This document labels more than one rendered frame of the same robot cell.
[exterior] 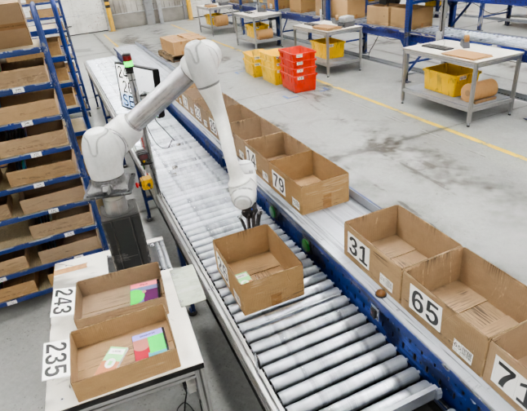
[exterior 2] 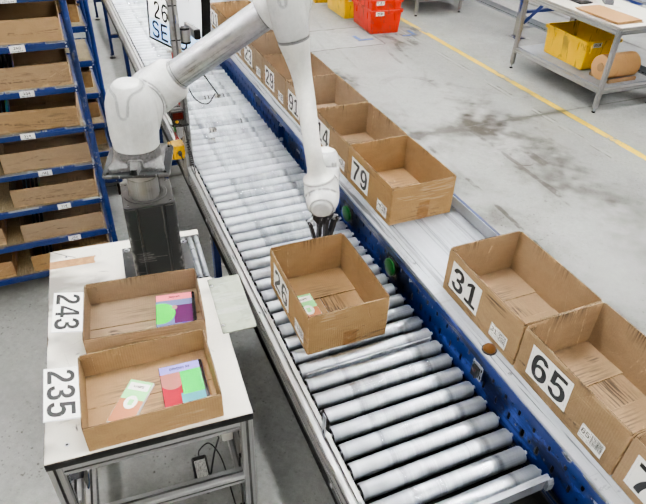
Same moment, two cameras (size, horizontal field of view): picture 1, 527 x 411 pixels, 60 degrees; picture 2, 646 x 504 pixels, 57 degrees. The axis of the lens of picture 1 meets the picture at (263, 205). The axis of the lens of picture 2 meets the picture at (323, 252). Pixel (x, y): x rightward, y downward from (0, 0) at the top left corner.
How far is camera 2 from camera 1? 23 cm
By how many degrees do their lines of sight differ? 8
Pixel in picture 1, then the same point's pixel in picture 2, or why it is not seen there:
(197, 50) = not seen: outside the picture
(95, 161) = (123, 126)
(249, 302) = (315, 339)
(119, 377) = (144, 424)
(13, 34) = not seen: outside the picture
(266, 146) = (343, 119)
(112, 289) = (131, 297)
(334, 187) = (435, 193)
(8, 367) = not seen: outside the picture
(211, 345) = (245, 372)
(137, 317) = (167, 344)
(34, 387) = (11, 404)
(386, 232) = (498, 264)
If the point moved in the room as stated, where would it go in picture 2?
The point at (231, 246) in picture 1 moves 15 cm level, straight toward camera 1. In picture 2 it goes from (292, 258) to (296, 284)
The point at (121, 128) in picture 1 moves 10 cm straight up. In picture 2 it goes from (161, 81) to (157, 52)
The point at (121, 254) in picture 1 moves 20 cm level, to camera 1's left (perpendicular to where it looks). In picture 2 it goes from (145, 253) to (89, 253)
